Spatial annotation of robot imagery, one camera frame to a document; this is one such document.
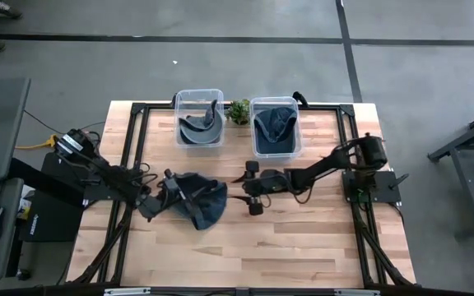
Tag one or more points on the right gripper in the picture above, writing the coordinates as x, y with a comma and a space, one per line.
268, 183

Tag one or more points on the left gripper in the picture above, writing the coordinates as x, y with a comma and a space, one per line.
171, 189

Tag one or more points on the dark blue cap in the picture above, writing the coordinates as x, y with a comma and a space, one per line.
276, 146

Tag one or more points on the light grey cap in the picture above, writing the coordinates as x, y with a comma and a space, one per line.
200, 135

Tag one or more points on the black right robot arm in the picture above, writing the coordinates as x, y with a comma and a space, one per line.
323, 166

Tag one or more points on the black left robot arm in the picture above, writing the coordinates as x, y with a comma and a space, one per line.
109, 181

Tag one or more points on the small green potted plant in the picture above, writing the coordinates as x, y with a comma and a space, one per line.
238, 112

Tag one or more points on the clear plastic bin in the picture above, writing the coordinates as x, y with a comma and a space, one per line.
276, 101
198, 98

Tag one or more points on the black case with white print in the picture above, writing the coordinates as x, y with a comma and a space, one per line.
56, 226

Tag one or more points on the yellow power plug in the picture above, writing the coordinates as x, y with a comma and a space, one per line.
47, 143

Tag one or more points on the small white yellow packet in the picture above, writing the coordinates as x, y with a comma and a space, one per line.
25, 205

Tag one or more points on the black caster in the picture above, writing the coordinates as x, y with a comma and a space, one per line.
23, 274

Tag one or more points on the grey metal stand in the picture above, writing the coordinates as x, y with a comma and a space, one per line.
473, 193

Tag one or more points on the silver bracket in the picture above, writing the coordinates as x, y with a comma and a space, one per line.
126, 291
356, 292

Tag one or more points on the black aluminium frame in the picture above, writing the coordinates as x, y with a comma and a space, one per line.
323, 107

